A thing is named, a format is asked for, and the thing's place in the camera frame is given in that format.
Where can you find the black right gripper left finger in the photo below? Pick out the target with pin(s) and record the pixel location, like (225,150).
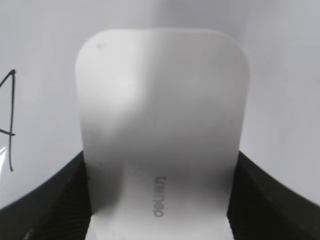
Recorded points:
(59,209)

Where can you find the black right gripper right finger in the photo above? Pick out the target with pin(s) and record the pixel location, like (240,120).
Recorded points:
(262,208)

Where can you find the white board eraser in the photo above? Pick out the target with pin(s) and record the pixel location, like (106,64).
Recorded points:
(161,114)

